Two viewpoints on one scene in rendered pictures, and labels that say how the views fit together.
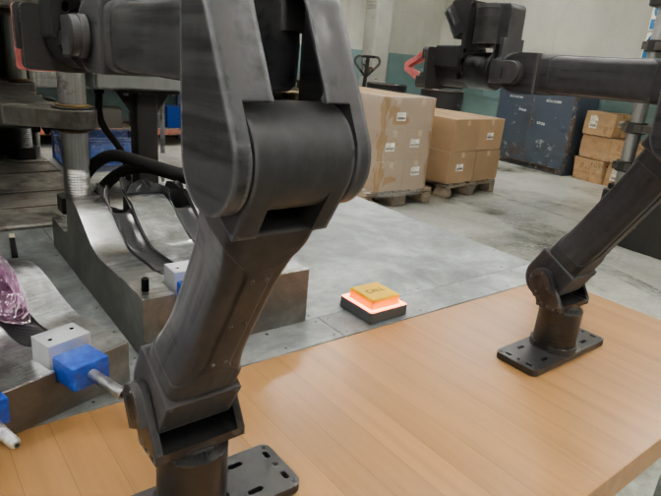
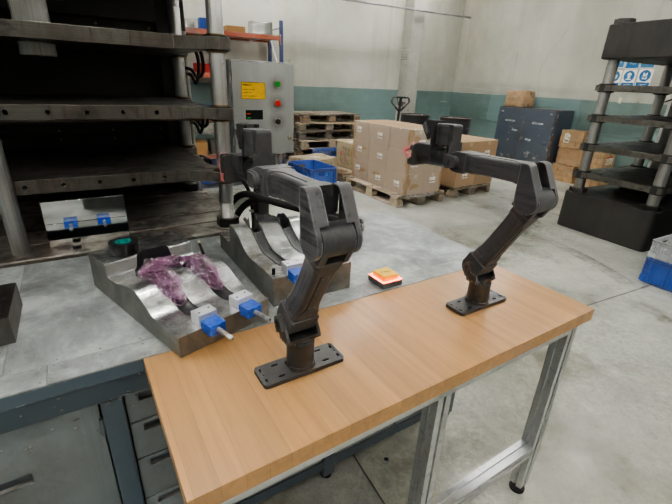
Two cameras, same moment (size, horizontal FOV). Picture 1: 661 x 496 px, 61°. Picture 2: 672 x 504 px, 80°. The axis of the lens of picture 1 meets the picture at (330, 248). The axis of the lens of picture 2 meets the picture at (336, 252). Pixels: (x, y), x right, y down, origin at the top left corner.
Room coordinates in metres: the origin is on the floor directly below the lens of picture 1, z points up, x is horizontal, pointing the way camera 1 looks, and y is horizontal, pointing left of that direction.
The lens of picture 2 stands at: (-0.33, -0.04, 1.40)
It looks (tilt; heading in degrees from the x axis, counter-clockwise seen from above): 23 degrees down; 6
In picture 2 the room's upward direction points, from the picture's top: 3 degrees clockwise
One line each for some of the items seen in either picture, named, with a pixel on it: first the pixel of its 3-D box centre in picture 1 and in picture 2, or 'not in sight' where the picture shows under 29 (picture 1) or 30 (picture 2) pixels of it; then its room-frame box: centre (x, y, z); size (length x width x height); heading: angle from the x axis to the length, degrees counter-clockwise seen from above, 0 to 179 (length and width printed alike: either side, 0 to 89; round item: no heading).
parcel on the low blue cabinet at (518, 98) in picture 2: not in sight; (520, 98); (7.93, -2.42, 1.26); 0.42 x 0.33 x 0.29; 34
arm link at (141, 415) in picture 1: (185, 408); (297, 325); (0.42, 0.11, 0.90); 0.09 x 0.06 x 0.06; 129
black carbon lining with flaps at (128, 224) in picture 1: (163, 219); (277, 236); (0.91, 0.29, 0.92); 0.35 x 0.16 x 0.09; 39
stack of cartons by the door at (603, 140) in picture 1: (617, 150); (584, 158); (6.82, -3.29, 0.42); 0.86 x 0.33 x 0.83; 34
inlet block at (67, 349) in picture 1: (87, 370); (252, 310); (0.53, 0.25, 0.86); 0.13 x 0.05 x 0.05; 56
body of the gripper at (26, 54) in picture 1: (80, 39); (247, 168); (0.62, 0.28, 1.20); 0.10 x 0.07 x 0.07; 130
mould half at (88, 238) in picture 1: (165, 243); (279, 247); (0.92, 0.29, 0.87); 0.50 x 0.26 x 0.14; 39
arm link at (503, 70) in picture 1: (506, 44); (452, 145); (0.93, -0.24, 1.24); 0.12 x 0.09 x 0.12; 39
